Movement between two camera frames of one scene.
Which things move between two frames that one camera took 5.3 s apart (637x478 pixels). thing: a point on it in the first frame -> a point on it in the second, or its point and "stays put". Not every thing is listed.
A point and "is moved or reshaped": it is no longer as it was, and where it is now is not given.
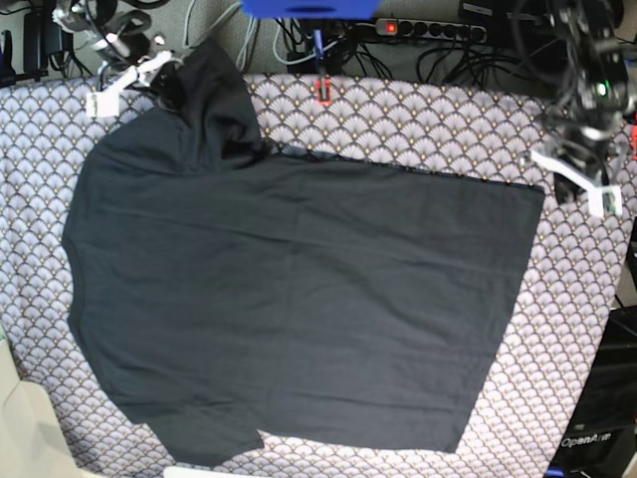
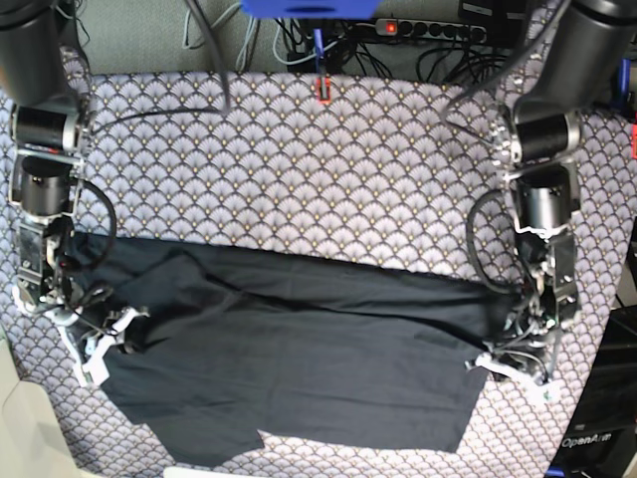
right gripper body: [584, 141] -> [550, 301]
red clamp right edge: [633, 141] stays put
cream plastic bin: [33, 443] stays put
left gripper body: [129, 43] -> [47, 272]
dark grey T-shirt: [222, 293] is moved or reshaped
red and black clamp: [318, 85] stays put
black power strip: [407, 27] stays put
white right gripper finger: [596, 192] -> [542, 390]
